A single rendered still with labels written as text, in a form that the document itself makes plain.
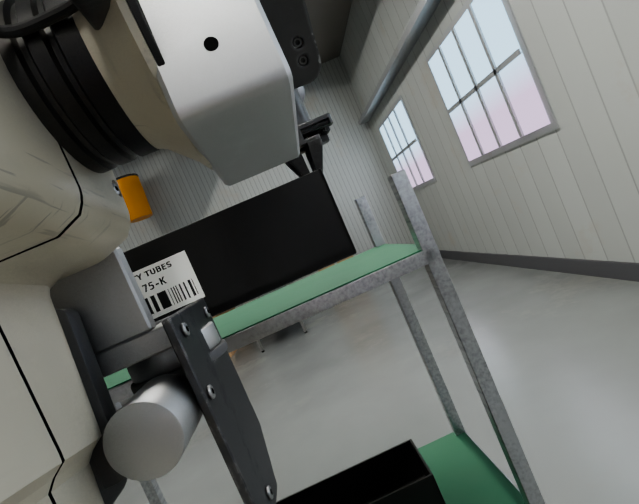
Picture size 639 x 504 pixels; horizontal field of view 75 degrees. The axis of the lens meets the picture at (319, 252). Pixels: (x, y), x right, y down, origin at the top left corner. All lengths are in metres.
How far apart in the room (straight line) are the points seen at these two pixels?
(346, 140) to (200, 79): 6.89
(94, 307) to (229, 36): 0.20
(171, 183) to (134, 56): 6.99
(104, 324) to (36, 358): 0.07
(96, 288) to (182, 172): 6.86
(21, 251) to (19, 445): 0.08
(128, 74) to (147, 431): 0.18
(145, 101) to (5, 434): 0.15
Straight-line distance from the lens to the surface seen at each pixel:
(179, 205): 7.11
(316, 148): 0.57
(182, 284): 0.52
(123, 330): 0.31
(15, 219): 0.20
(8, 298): 0.25
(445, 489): 1.23
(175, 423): 0.26
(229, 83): 0.18
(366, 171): 7.01
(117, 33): 0.20
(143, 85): 0.20
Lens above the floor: 1.06
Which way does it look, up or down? 3 degrees down
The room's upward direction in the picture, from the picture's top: 24 degrees counter-clockwise
